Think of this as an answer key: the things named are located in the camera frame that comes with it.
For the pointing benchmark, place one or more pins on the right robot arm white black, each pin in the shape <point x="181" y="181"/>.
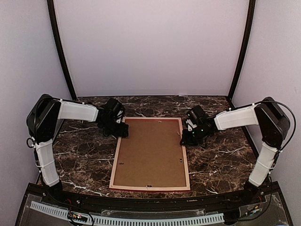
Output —
<point x="268" y="114"/>

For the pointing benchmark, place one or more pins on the black front rail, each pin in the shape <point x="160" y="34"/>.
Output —
<point x="220" y="202"/>

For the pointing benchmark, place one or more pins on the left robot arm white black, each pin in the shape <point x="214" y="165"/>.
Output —
<point x="42" y="120"/>

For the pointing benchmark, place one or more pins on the brown frame backing board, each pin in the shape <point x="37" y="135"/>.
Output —
<point x="150" y="153"/>

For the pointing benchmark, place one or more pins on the black corner post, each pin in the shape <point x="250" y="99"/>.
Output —
<point x="243" y="49"/>
<point x="59" y="48"/>

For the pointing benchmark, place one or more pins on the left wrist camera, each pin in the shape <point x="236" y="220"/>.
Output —
<point x="115" y="109"/>

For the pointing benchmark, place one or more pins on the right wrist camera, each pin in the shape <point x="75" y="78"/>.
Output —
<point x="196" y="116"/>

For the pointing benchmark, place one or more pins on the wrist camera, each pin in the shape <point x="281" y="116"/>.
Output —
<point x="196" y="116"/>
<point x="115" y="109"/>

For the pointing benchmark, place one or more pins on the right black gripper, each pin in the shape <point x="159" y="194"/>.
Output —
<point x="187" y="141"/>

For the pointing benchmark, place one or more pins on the red wooden picture frame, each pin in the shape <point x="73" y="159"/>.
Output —
<point x="114" y="169"/>

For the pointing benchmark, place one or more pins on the right black corner post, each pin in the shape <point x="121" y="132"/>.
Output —
<point x="243" y="49"/>

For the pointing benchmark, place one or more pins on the left black corner post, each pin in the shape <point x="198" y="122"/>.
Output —
<point x="59" y="48"/>

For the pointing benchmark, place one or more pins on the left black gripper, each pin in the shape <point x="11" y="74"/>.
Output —
<point x="122" y="132"/>

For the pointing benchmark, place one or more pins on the white slotted cable duct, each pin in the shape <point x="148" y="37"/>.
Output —
<point x="95" y="220"/>

